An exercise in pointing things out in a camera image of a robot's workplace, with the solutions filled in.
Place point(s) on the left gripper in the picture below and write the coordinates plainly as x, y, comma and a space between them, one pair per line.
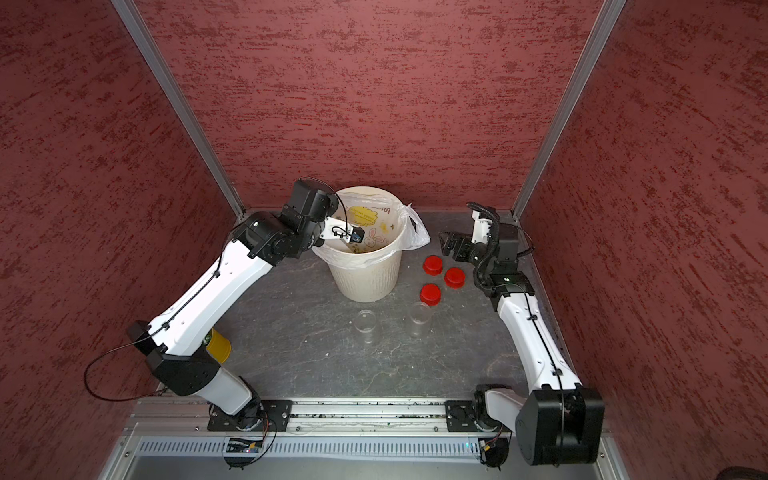
318, 242

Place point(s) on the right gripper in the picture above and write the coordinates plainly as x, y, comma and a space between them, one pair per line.
464, 241

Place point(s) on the clear plastic jar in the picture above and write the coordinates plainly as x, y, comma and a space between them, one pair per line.
366, 327
419, 319

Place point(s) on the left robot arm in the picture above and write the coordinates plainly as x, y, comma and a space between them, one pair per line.
174, 341

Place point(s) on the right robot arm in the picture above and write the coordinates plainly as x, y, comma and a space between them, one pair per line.
513, 298

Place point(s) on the white printed bin liner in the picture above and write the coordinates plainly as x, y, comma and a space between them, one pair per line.
390, 228

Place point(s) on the cream plastic waste bin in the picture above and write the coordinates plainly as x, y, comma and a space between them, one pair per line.
370, 284

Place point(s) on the yellow pencil cup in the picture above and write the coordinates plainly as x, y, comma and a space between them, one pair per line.
217, 346

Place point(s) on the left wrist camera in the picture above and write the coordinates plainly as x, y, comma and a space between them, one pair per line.
356, 234

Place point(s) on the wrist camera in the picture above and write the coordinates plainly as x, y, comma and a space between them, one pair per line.
356, 234
481, 227

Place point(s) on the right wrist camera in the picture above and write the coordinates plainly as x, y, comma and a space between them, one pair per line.
481, 227

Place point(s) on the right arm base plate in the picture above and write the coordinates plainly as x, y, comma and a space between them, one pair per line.
464, 416

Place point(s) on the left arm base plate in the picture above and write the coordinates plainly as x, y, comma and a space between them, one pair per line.
255, 416

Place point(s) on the aluminium mounting rail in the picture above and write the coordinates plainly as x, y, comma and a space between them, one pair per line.
413, 416

